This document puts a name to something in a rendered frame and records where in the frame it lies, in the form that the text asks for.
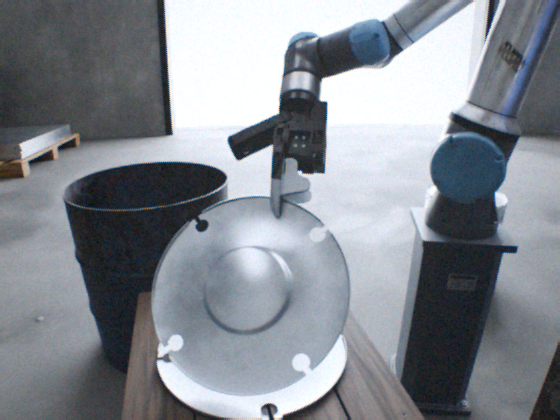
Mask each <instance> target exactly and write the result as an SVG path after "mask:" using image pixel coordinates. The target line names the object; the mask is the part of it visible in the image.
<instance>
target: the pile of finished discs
mask: <svg viewBox="0 0 560 420"><path fill-rule="evenodd" d="M170 338H171V339H170V341H169V345H168V346H167V347H165V348H164V346H163V343H162V342H160V344H159V346H158V349H157V353H158V358H162V357H164V356H165V355H167V351H170V350H171V349H173V351H177V350H179V349H180V348H181V347H182V346H183V339H182V337H181V336H178V335H173V336H172V337H170ZM346 361H347V347H346V343H345V340H344V336H342V335H341V336H340V337H339V339H338V341H337V343H336V344H335V346H334V348H333V349H332V350H331V351H330V353H329V354H328V356H327V357H326V358H325V359H324V360H323V361H322V362H321V363H320V364H319V366H318V367H317V368H315V369H314V370H313V371H311V369H309V367H308V366H309V364H310V361H309V358H308V357H307V356H306V355H305V354H303V353H301V354H297V355H296V356H295V357H294V359H293V366H294V368H295V369H296V370H299V371H301V370H303V371H304V372H305V374H306V375H307V376H306V377H303V378H301V379H300V381H298V382H297V383H295V384H293V385H290V386H288V387H286V388H284V389H282V390H279V391H277V392H271V393H268V394H263V395H258V396H249V397H247V396H238V395H229V394H224V393H219V392H214V391H211V390H209V389H207V388H204V387H202V386H201V385H200V384H198V383H196V382H194V381H193V380H190V379H189V378H187V376H186V375H185V374H184V373H183V372H182V371H180V370H179V369H178V368H177V367H176V366H175V365H174V364H173V363H172V362H170V363H165V362H163V360H161V361H157V368H158V373H159V376H160V378H161V381H162V383H163V385H165V387H166V388H167V390H168V391H169V392H170V393H171V394H172V395H173V396H174V397H175V398H176V399H177V400H178V401H180V402H181V403H182V404H183V405H185V406H186V407H188V408H190V409H191V410H194V411H196V412H198V413H200V414H202V415H205V416H207V417H210V418H214V419H217V420H269V418H268V415H267V416H265V415H262V414H261V411H260V409H261V407H262V406H264V405H265V404H274V405H275V406H276V407H277V409H278V412H277V414H275V415H274V419H275V420H278V419H282V418H284V417H287V416H290V415H295V414H297V413H299V412H301V411H303V410H305V409H308V408H309V407H311V406H312V405H314V404H315V403H317V402H319V401H321V400H322V399H323V398H324V397H325V395H327V394H328V393H329V392H330V391H331V390H332V389H333V387H335V386H336V384H337V383H338V381H339V380H340V378H341V376H342V374H343V372H344V370H345V366H346Z"/></svg>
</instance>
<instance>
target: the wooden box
mask: <svg viewBox="0 0 560 420"><path fill-rule="evenodd" d="M151 297H152V292H145V293H139V296H138V305H137V309H136V315H135V324H134V328H133V338H132V343H131V347H130V348H131V352H130V357H129V361H128V362H129V366H128V371H127V379H126V384H125V386H126V389H125V393H124V402H123V406H122V408H123V410H122V414H121V420H217V419H214V418H210V417H207V416H205V415H202V414H200V413H198V412H196V411H194V410H191V409H190V408H188V407H186V406H185V405H183V404H182V403H181V402H180V401H178V400H177V399H176V398H175V397H174V396H173V395H172V394H171V393H170V392H169V391H168V390H167V388H166V387H165V385H163V383H162V381H161V378H160V376H159V373H158V368H157V361H161V360H163V362H165V363H170V362H172V361H171V360H170V359H169V358H168V357H169V355H168V354H167V355H165V356H164V357H162V358H158V353H157V349H158V346H159V344H160V340H159V338H158V336H157V333H156V329H155V326H154V321H153V317H152V314H151ZM341 335H342V336H344V340H345V343H346V347H347V361H346V366H345V370H344V372H343V374H342V376H341V378H340V380H339V381H338V383H337V384H336V386H335V387H333V389H332V390H331V391H330V392H329V393H328V394H327V395H325V397H324V398H323V399H322V400H321V401H319V402H317V403H315V404H314V405H312V406H311V407H309V408H308V409H305V410H303V411H301V412H299V413H297V414H295V415H290V416H287V417H284V418H282V419H278V420H425V419H424V416H423V415H422V414H421V413H420V411H419V410H418V408H417V407H416V405H415V403H414V402H413V401H412V400H411V399H412V398H410V396H409V395H408V393H407V392H406V390H405V389H404V388H403V387H402V384H401V383H400V382H399V380H398V379H397V377H396V375H395V374H394V373H393V372H392V371H391V368H390V367H389V366H388V364H387V363H386V361H385V359H384V358H383V356H382V355H381V354H380V353H379V352H378V351H379V350H378V349H377V347H375V345H374V344H373V342H372V341H371V339H370V337H369V336H368V335H367V333H366V332H365V331H364V330H363V327H362V325H361V324H360V322H359V321H358V320H357V319H356V317H355V316H354V315H353V312H352V310H350V308H349V312H348V316H347V320H346V324H345V326H344V328H343V331H342V333H341ZM267 408H268V409H267ZM268 410H269V412H268ZM260 411H261V414H262V415H265V416H267V415H268V418H269V420H275V419H274V415H275V414H277V412H278V409H277V407H276V406H275V405H274V404H265V405H264V406H262V407H261V409H260ZM269 414H270V415H269ZM270 417H271V419H270Z"/></svg>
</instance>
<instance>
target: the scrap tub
mask: <svg viewBox="0 0 560 420"><path fill-rule="evenodd" d="M228 181H229V176H228V174H227V173H226V172H225V171H224V170H222V169H220V168H219V167H216V166H213V165H209V164H205V163H199V162H197V163H192V162H179V161H157V162H143V163H134V164H126V165H120V166H115V167H110V168H106V169H102V170H98V171H95V172H92V173H89V174H86V175H84V176H81V177H79V178H78V179H75V180H73V181H72V182H70V183H69V184H67V186H66V187H64V189H62V190H61V198H62V200H63V201H64V203H65V207H66V214H67V217H68V221H69V225H70V228H71V232H72V238H73V242H74V246H75V250H74V256H75V259H76V261H77V262H78V263H79V264H80V267H81V271H82V275H83V277H84V282H85V287H86V291H87V296H88V299H89V307H90V310H91V312H92V314H93V317H94V320H95V323H96V327H97V330H98V333H99V336H100V339H101V342H102V345H103V348H104V351H105V355H106V356H107V359H108V361H109V363H110V364H111V365H112V366H114V367H115V368H116V369H118V370H119V371H120V372H122V373H125V374H127V371H128V366H129V362H128V361H129V357H130V352H131V348H130V347H131V343H132V338H133V328H134V324H135V315H136V309H137V305H138V296H139V293H145V292H152V289H153V286H152V284H153V279H154V277H155V273H156V270H157V267H158V262H159V261H160V259H161V257H162V255H163V253H164V251H165V250H166V248H167V245H168V243H170V242H171V240H172V239H173V238H174V236H175V235H176V234H177V233H178V232H179V230H180V229H181V228H182V227H183V226H184V225H185V224H186V223H187V222H188V221H189V222H192V221H193V220H195V222H197V223H196V224H195V228H196V231H198V232H204V231H205V230H207V228H208V226H209V223H208V222H207V221H206V220H202V221H201V220H200V219H199V217H198V216H199V215H201V214H202V211H204V210H205V209H207V208H209V207H211V206H213V205H215V204H216V203H219V202H221V201H224V200H227V199H228Z"/></svg>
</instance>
